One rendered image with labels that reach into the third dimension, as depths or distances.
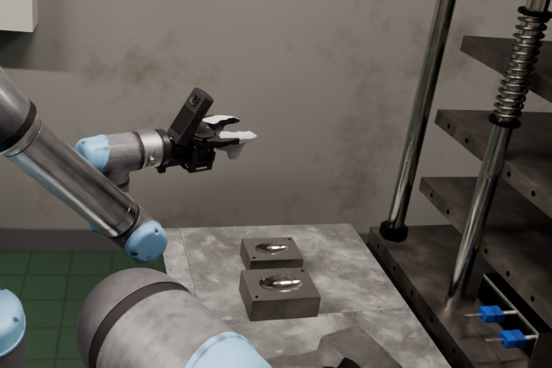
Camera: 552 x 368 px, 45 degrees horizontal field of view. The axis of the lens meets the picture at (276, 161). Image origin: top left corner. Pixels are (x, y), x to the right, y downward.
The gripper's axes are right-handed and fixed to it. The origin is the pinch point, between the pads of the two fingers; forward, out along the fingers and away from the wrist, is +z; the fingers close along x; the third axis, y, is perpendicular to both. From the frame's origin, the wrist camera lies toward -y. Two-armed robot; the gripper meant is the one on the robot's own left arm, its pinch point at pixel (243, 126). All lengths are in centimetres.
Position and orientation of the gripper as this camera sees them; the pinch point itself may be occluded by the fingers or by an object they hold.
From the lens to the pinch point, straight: 141.9
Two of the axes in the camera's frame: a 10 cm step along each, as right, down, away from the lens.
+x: 5.6, 5.2, -6.4
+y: -2.1, 8.4, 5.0
